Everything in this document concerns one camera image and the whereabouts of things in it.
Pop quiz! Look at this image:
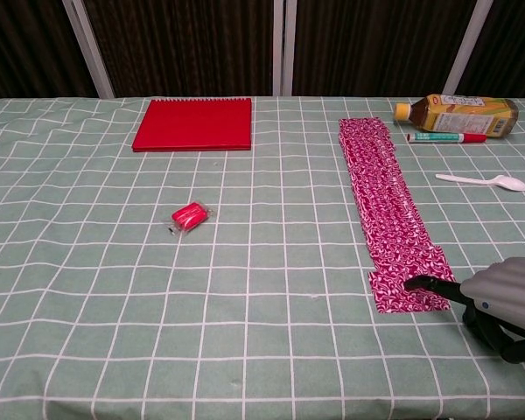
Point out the green red marker pen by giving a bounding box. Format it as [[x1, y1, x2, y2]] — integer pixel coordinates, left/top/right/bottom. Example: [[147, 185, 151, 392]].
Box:
[[405, 132, 487, 144]]

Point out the red candy in clear wrapper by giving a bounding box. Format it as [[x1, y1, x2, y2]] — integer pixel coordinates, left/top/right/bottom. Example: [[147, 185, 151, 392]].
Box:
[[164, 199, 214, 237]]

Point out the pink patterned cloth strip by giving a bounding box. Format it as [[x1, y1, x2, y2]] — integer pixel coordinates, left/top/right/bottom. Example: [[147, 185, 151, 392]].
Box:
[[338, 115, 434, 263]]

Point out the yellow tea bottle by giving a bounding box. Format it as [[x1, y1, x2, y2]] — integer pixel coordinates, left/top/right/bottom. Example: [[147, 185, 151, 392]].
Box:
[[392, 93, 520, 140]]

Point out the white upright frame post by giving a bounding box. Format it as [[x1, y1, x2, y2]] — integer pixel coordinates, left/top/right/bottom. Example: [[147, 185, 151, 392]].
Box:
[[272, 0, 285, 97], [283, 0, 298, 97]]

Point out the green white checked tablecloth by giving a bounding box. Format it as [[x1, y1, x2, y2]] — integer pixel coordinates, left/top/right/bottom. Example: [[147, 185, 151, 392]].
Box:
[[0, 95, 525, 420]]

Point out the red spiral notebook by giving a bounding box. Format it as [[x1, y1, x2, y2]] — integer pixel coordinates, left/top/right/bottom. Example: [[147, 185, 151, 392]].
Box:
[[131, 97, 253, 153]]

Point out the grey black right robot hand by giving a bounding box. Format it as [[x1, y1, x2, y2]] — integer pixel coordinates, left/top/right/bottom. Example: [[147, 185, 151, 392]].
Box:
[[403, 256, 525, 365]]

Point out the white plastic spoon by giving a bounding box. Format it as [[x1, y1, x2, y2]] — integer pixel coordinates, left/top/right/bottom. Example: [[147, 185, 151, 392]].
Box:
[[434, 172, 525, 193]]

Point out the white slanted frame post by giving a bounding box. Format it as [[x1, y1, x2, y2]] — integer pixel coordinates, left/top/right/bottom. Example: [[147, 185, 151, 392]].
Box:
[[61, 0, 116, 100], [442, 0, 494, 95]]

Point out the dark ribbed partition panel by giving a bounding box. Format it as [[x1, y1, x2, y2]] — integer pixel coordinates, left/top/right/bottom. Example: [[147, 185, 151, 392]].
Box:
[[81, 0, 276, 99], [457, 0, 525, 100], [0, 0, 99, 102], [291, 0, 480, 98]]

